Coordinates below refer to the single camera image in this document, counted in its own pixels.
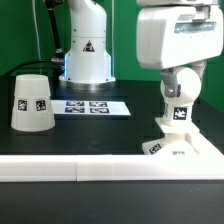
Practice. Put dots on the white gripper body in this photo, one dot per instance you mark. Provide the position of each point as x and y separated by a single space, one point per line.
171 36

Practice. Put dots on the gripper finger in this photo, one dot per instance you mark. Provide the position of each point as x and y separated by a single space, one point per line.
169 78
199 68

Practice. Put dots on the white lamp bulb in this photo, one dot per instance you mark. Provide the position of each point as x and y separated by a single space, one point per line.
180 108

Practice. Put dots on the white lamp base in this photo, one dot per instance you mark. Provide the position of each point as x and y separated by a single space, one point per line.
176 140

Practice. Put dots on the white lamp shade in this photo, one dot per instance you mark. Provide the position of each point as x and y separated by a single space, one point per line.
32 110

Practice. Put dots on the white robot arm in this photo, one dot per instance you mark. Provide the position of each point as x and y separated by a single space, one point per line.
87 62

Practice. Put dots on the white L-shaped fence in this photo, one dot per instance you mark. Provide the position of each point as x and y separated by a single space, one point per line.
206 164

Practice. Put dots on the white marker sheet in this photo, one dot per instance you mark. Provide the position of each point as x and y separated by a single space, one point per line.
103 108

